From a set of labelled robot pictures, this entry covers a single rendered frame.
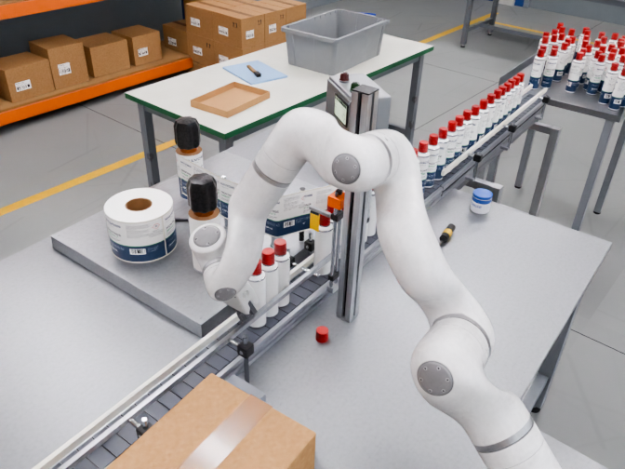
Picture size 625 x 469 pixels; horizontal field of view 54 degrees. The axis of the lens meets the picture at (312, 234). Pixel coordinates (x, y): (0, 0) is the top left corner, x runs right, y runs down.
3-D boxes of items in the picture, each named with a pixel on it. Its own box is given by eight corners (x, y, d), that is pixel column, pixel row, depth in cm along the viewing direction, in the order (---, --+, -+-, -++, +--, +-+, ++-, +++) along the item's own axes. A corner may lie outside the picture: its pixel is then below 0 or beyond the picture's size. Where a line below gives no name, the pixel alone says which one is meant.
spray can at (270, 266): (267, 303, 169) (266, 242, 157) (282, 311, 167) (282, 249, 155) (255, 314, 165) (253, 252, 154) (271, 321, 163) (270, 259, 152)
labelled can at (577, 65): (565, 93, 314) (576, 53, 303) (564, 89, 319) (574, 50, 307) (576, 94, 313) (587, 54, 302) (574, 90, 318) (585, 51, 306)
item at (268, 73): (258, 61, 365) (258, 60, 365) (287, 77, 344) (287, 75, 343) (222, 68, 353) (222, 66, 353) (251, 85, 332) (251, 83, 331)
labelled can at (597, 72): (589, 91, 317) (601, 52, 306) (598, 94, 314) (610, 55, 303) (583, 93, 315) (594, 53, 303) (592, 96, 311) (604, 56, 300)
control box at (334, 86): (358, 141, 163) (364, 72, 153) (384, 170, 150) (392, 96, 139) (322, 145, 160) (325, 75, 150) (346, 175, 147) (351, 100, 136)
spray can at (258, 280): (256, 313, 165) (255, 251, 154) (270, 322, 163) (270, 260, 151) (243, 323, 162) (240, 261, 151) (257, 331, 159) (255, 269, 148)
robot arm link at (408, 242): (431, 397, 114) (455, 360, 127) (490, 385, 107) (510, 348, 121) (323, 150, 111) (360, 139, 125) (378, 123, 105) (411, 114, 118)
